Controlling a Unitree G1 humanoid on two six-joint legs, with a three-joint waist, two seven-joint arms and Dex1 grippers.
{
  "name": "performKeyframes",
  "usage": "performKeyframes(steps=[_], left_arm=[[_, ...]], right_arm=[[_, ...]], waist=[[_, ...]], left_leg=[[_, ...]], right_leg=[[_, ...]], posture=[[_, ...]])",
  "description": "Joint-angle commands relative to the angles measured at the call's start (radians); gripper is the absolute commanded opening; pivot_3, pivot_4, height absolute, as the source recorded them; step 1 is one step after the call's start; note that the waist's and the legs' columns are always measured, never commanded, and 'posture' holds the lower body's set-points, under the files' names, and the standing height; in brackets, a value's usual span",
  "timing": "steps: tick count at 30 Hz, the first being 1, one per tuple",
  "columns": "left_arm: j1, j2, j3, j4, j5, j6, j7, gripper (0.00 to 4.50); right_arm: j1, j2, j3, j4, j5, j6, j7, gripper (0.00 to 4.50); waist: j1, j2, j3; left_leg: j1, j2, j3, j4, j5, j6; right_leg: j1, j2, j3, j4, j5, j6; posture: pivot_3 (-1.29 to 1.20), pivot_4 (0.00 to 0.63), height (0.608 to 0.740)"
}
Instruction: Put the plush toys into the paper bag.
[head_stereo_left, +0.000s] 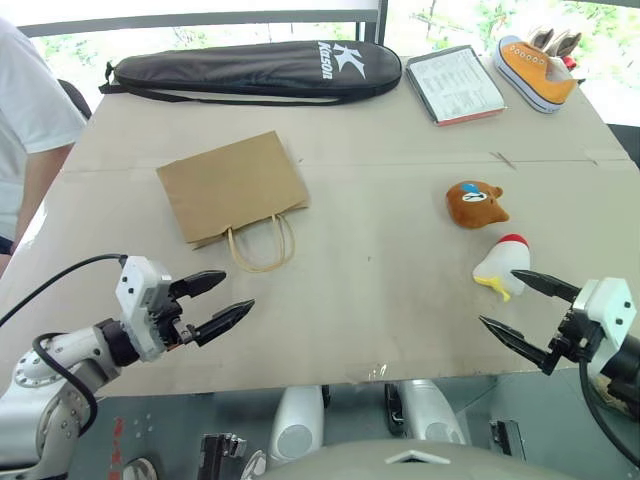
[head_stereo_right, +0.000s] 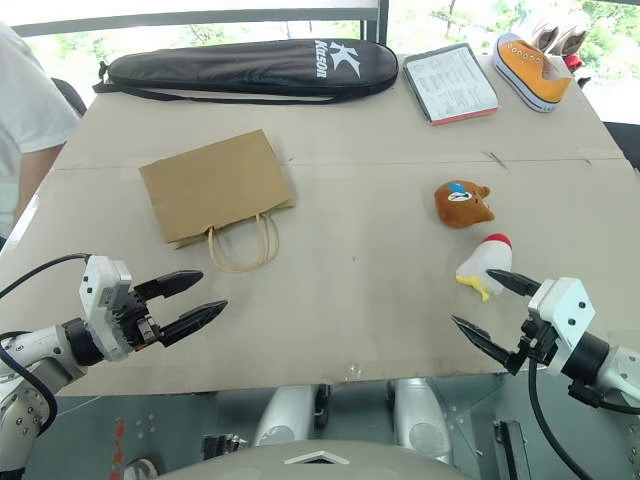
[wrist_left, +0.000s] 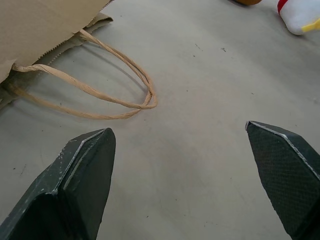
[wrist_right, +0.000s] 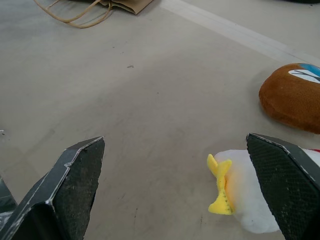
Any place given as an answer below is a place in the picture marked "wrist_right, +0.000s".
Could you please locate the brown round plush toy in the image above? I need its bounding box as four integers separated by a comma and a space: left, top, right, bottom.
258, 62, 320, 135

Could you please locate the brown paper bag with handles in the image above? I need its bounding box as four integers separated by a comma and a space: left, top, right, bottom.
33, 0, 155, 29

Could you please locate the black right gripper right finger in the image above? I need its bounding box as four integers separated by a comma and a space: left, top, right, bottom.
245, 132, 320, 240

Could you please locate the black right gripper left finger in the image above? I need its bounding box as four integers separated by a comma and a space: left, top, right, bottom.
0, 136, 106, 240

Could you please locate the white plush duck toy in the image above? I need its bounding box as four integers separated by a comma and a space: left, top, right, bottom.
207, 147, 320, 233

